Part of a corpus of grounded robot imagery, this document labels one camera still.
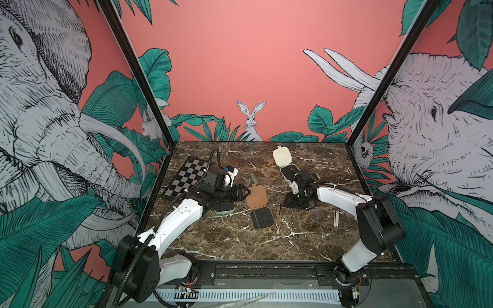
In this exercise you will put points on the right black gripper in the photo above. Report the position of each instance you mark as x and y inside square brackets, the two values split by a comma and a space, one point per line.
[290, 199]

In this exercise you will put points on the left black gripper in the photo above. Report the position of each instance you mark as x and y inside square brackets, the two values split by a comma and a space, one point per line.
[237, 192]

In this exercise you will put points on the brown clipper case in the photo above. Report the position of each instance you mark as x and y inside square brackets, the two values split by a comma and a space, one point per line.
[257, 202]

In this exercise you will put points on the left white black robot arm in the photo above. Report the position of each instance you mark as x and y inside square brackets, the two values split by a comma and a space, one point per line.
[138, 266]

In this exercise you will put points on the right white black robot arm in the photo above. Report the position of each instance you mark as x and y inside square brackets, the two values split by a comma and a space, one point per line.
[379, 225]

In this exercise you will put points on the green large nail clipper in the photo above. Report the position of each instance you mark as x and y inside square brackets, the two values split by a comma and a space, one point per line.
[254, 180]

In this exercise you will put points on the mint green clipper case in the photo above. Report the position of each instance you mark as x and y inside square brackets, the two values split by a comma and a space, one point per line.
[225, 208]

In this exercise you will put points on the cream clipper case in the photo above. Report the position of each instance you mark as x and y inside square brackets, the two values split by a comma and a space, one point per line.
[284, 161]

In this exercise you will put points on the cream tweezers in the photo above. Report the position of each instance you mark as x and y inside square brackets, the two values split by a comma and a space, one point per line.
[336, 219]

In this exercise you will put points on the black white checkerboard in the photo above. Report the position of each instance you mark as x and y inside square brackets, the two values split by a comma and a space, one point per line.
[188, 175]

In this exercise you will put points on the white perforated strip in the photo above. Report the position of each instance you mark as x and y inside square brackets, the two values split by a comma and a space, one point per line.
[232, 295]

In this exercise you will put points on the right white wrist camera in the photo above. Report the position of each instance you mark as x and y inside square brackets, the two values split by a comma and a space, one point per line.
[294, 187]

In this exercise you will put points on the black aluminium front rail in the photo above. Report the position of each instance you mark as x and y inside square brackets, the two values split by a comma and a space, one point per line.
[209, 272]

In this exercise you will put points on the right black frame post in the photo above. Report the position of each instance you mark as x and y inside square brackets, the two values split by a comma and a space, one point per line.
[419, 24]

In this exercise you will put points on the black frame post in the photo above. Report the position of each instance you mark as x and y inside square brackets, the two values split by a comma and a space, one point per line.
[419, 24]
[111, 15]

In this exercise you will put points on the left black frame post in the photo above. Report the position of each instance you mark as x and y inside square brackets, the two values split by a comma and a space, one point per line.
[111, 15]

